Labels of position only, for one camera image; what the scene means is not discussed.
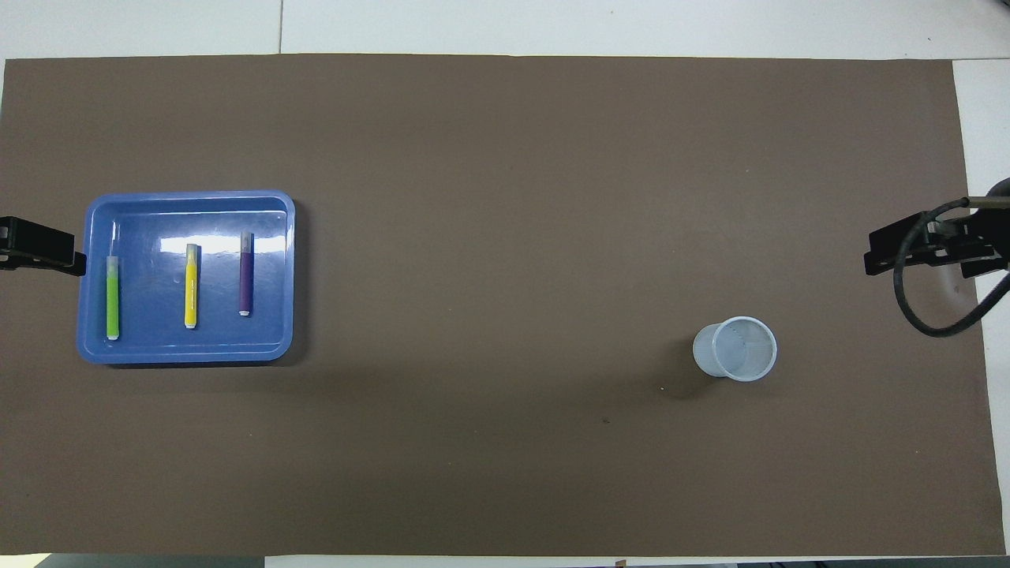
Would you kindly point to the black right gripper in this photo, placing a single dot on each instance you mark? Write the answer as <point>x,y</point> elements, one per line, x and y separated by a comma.
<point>982,233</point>

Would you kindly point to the green marker pen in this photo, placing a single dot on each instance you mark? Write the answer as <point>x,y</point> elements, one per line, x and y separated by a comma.
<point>113,304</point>

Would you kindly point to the yellow marker pen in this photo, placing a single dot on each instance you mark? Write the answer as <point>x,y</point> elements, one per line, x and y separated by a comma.
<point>191,292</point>

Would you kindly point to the purple marker pen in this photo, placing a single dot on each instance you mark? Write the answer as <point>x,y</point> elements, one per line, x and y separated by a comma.
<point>245,284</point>

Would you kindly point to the blue plastic tray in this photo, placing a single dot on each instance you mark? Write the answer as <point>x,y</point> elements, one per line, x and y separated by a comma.
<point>158,347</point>

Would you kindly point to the translucent pale blue pen cup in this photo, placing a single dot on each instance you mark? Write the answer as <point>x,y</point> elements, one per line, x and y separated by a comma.
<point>742,351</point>

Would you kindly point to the brown table mat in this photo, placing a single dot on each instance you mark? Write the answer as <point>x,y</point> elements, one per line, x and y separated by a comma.
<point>505,237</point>

